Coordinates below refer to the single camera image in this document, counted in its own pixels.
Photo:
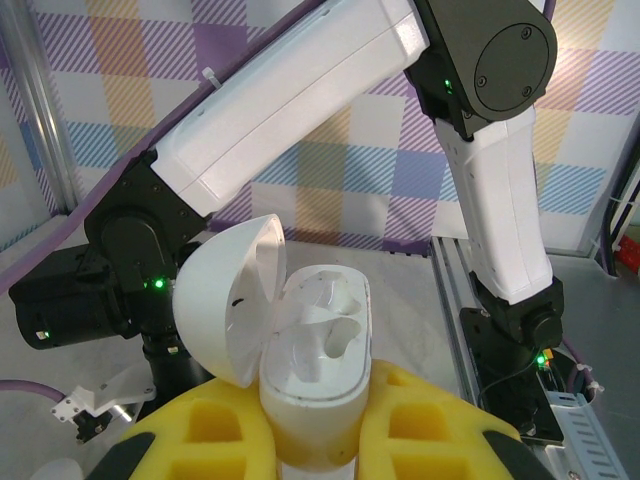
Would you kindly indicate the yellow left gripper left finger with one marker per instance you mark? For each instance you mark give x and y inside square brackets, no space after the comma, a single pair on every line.
[245,450]

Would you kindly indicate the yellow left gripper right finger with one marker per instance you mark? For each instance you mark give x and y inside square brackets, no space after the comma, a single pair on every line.
[460,425]

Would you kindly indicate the white oval earbuds case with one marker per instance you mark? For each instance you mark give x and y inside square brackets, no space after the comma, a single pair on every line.
[320,380]

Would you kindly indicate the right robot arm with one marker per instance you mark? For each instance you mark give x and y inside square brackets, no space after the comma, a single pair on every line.
[300,100]

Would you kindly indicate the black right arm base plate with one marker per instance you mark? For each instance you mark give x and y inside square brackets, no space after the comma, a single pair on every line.
[505,400]

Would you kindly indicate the aluminium right frame post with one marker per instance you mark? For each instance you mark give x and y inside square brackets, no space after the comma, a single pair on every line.
[45,125]

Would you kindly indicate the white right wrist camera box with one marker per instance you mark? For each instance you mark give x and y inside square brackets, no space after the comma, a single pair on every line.
[100,395]

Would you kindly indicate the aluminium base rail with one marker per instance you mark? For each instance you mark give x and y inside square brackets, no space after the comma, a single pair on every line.
[447,270]

